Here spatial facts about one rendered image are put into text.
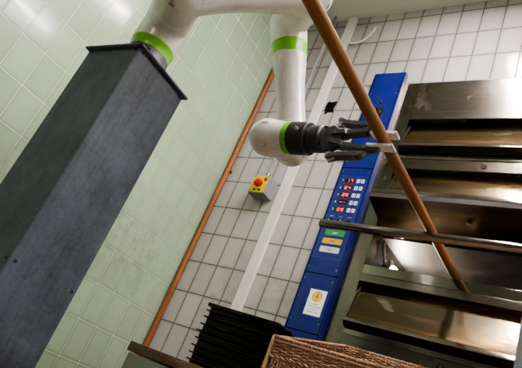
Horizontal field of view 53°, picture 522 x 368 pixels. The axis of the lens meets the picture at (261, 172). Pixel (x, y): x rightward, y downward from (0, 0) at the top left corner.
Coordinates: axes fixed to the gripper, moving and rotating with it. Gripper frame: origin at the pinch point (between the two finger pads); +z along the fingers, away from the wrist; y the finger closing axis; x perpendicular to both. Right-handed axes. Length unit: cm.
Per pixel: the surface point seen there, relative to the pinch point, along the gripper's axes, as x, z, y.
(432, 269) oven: -115, -18, -15
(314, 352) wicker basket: -31, -15, 48
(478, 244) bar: -42.4, 16.3, 4.2
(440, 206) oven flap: -67, -5, -20
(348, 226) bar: -43.3, -24.6, 4.0
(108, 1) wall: 19, -126, -51
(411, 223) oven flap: -79, -19, -18
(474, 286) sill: -80, 8, 3
